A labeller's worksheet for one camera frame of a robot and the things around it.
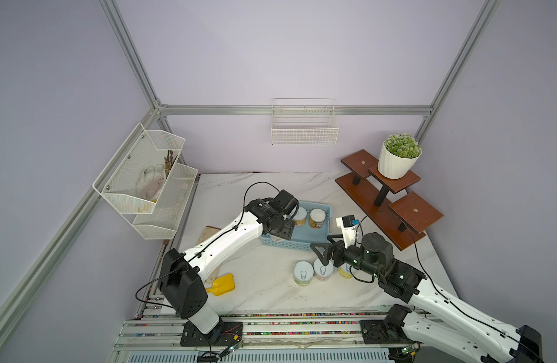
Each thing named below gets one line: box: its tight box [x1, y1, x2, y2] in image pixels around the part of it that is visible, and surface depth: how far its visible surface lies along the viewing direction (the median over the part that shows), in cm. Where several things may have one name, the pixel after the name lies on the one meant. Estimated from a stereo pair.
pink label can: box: [313, 257, 334, 282], surface depth 84 cm
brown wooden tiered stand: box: [335, 148, 444, 252], surface depth 97 cm
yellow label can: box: [292, 205, 308, 227], surface depth 100 cm
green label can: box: [292, 260, 315, 287], surface depth 84 cm
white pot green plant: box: [377, 132, 423, 180], surface depth 82 cm
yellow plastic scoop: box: [205, 273, 236, 297], surface depth 86 cm
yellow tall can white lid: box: [309, 207, 327, 230], surface depth 98 cm
